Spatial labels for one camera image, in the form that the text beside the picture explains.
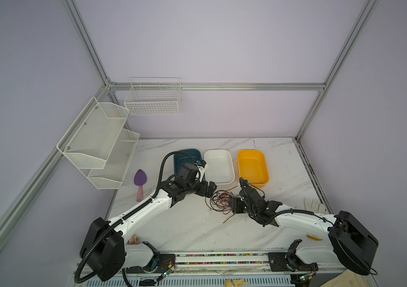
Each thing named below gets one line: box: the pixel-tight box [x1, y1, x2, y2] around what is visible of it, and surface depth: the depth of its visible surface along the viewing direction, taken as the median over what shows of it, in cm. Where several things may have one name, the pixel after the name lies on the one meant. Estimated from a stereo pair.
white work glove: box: [303, 197, 327, 215], surface depth 92 cm
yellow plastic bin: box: [237, 149, 270, 189], surface depth 106 cm
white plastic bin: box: [204, 148, 236, 185], surface depth 107 cm
